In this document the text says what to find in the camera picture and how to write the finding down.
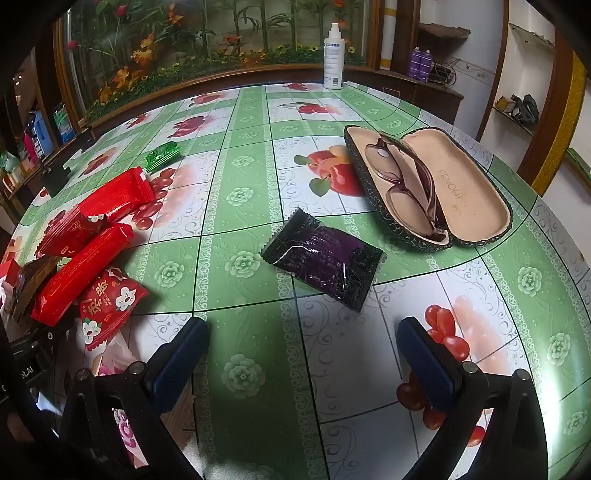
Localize black purple snack packet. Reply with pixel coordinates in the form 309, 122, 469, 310
261, 208, 386, 312

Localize green candy packet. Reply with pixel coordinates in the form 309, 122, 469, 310
144, 142, 181, 174

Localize white spray bottle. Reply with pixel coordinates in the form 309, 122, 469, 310
323, 22, 345, 90

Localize black cylindrical pot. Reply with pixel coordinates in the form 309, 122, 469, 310
39, 164, 73, 195

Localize pink snack packet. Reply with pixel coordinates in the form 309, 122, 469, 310
92, 332, 139, 376
108, 406, 139, 462

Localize fruit print green tablecloth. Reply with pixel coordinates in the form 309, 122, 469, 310
0, 80, 591, 480

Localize long red snack packet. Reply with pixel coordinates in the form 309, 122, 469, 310
31, 224, 135, 324

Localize open patterned glasses case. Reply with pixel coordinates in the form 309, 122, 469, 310
344, 124, 514, 253

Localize red patterned snack packet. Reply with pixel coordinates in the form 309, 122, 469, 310
36, 205, 110, 258

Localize brown snack packet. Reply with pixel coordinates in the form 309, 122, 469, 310
9, 255, 64, 324

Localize red white-flower snack packet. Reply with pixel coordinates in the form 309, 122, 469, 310
78, 267, 149, 352

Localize teal green bottle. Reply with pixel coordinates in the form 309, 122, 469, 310
53, 104, 75, 142

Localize tangled cables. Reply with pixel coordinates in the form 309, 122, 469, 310
430, 60, 459, 86

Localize large plain red snack packet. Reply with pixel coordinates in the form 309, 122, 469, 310
78, 167, 156, 223

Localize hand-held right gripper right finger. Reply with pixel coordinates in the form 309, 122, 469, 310
397, 316, 548, 480

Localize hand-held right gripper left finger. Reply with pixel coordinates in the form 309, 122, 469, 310
51, 317, 209, 480

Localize blue plastic jug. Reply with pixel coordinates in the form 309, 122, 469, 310
28, 111, 54, 158

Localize glass flower display cabinet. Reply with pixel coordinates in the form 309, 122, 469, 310
53, 0, 385, 124

